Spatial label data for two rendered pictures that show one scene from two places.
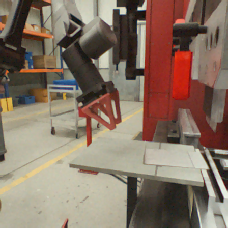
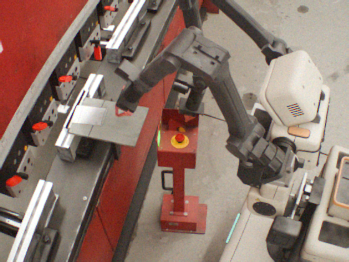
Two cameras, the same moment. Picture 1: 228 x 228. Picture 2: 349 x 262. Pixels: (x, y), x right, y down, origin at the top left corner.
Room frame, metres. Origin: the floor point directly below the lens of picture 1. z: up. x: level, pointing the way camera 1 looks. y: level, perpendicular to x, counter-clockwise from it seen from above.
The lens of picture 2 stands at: (1.48, 0.17, 2.22)
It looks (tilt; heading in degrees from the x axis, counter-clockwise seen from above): 51 degrees down; 179
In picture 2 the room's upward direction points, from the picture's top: 1 degrees counter-clockwise
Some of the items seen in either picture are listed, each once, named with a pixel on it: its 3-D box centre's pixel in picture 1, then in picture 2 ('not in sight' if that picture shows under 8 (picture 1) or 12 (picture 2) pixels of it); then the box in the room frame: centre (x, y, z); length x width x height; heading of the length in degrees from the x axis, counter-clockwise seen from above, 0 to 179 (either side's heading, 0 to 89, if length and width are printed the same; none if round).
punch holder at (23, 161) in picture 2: not in sight; (9, 163); (0.81, -0.32, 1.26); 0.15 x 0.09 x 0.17; 164
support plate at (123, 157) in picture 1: (137, 155); (108, 120); (0.44, -0.06, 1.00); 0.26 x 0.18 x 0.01; 74
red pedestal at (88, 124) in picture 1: (89, 137); not in sight; (2.25, 0.28, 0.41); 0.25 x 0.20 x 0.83; 74
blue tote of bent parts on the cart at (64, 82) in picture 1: (69, 85); not in sight; (3.71, 0.80, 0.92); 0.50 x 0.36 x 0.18; 65
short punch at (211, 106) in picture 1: (212, 103); (67, 90); (0.40, -0.20, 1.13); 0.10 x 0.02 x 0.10; 164
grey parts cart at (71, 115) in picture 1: (76, 107); not in sight; (3.86, 0.72, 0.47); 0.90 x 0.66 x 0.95; 155
